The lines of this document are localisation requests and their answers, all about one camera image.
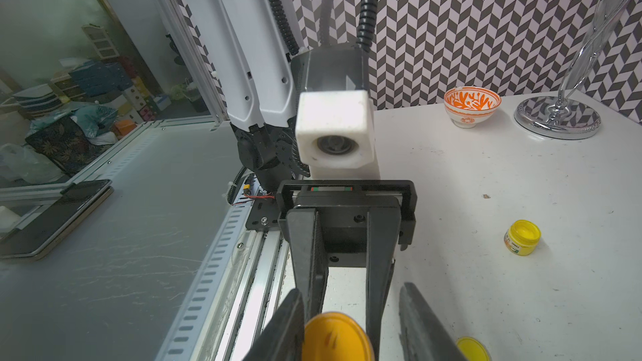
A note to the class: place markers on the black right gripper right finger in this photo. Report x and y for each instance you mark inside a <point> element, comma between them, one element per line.
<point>423,336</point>

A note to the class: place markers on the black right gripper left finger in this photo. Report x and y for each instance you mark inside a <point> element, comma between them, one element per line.
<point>283,337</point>

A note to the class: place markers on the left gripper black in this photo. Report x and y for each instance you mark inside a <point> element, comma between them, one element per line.
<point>346,223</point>

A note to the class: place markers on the orange paint jar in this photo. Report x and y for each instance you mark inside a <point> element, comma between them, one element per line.
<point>335,336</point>

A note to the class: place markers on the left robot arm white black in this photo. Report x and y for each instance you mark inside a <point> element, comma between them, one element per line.
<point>263,73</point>

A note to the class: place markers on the yellow jar lid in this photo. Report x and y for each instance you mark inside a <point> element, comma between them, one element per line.
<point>472,349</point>

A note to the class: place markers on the yellow paint jar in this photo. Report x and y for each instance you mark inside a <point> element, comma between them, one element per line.
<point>522,238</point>

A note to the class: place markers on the orange patterned ceramic bowl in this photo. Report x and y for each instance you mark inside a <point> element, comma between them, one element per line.
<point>469,106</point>

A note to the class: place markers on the chrome glass holder stand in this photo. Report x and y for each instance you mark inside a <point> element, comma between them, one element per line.
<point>560,117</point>

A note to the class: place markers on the black smartphone on ledge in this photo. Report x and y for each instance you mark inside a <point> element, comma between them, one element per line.
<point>56,222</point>

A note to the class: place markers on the cluttered storage shelves background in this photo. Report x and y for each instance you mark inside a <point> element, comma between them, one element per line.
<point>53,129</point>

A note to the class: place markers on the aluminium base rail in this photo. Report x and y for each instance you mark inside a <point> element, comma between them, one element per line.
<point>243,279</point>

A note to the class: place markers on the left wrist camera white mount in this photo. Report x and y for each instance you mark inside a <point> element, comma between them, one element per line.
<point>336,137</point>

